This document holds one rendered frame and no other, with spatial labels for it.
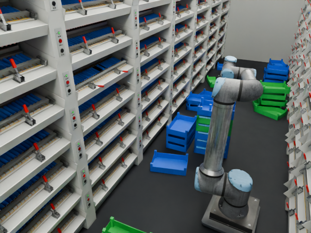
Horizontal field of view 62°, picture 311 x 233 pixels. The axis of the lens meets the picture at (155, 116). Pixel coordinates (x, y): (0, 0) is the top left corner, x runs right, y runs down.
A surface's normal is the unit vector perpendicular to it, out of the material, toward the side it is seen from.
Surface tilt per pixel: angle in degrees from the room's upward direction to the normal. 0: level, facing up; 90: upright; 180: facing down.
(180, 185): 0
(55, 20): 90
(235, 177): 7
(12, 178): 18
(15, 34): 108
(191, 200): 0
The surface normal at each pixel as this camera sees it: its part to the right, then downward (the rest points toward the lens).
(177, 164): 0.00, -0.87
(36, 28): 0.87, 0.46
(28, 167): 0.28, -0.77
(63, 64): 0.91, 0.20
